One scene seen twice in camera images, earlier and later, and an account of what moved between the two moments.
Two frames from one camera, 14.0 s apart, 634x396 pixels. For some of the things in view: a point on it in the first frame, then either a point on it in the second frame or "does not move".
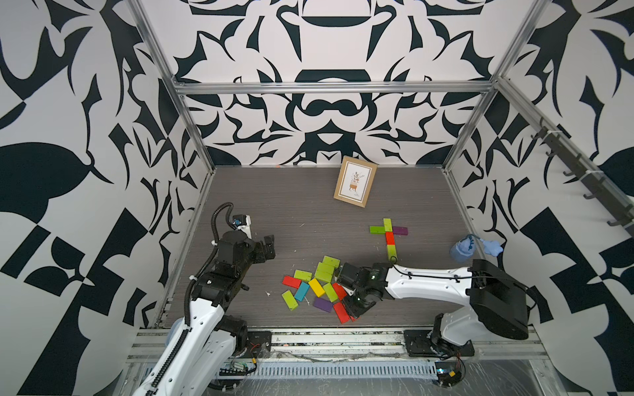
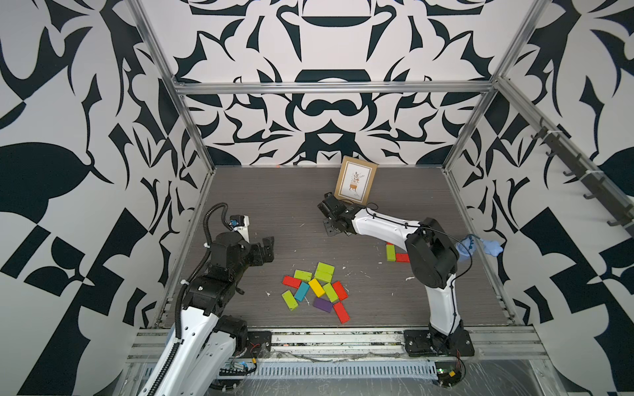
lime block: (391, 251) does not move
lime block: (324, 271) does not move
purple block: (323, 304) does not move
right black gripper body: (351, 293) -> (329, 224)
